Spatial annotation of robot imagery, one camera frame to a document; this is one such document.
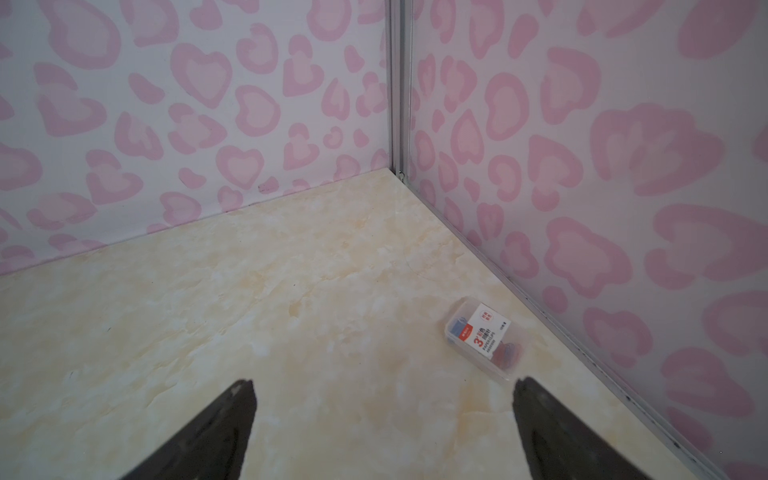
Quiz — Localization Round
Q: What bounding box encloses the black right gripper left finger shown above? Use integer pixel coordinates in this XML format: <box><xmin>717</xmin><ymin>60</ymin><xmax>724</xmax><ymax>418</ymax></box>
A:
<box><xmin>124</xmin><ymin>379</ymin><xmax>257</xmax><ymax>480</ymax></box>

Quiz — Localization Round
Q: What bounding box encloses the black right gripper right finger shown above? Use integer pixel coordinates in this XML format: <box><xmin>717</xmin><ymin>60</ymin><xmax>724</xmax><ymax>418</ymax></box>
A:
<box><xmin>512</xmin><ymin>377</ymin><xmax>648</xmax><ymax>480</ymax></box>

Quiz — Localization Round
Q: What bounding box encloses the small pink card packet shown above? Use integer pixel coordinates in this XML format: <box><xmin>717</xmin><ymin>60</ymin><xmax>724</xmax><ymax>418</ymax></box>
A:
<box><xmin>444</xmin><ymin>297</ymin><xmax>528</xmax><ymax>384</ymax></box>

